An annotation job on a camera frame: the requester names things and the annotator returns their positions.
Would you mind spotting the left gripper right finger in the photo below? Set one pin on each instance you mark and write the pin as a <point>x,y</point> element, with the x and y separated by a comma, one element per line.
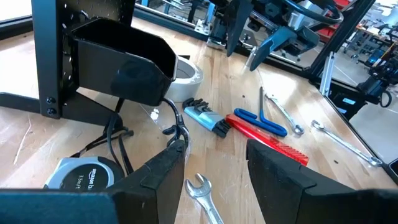
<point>280,186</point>

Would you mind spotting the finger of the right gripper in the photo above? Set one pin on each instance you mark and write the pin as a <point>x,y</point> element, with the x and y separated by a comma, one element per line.
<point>237,18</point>
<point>270,42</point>

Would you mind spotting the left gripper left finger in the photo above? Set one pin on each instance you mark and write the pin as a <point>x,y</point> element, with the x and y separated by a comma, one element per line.
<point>161,186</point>

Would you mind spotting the chrome combination wrench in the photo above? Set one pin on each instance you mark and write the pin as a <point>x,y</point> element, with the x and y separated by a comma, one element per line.
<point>202,193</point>
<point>345,143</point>
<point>284,115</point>

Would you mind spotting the red utility knife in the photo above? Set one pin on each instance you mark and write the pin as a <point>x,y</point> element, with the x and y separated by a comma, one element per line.
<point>264,138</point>

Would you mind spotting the grey hex key set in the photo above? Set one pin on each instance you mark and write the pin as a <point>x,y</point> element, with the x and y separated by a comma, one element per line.
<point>206,119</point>

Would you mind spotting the black grey tape measure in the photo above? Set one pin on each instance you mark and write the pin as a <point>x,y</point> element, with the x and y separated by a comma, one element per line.
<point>81,177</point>

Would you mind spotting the white tape roll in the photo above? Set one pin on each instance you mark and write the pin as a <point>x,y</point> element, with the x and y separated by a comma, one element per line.
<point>186,87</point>

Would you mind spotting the red storage bins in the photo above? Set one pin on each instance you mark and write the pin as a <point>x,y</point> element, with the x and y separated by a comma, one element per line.
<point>326,32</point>

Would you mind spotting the clear black safety glasses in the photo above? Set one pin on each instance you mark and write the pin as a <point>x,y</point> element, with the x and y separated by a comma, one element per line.
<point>180,129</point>

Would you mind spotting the black pegboard bin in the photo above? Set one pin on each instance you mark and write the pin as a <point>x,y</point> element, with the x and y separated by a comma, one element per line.
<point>124,71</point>

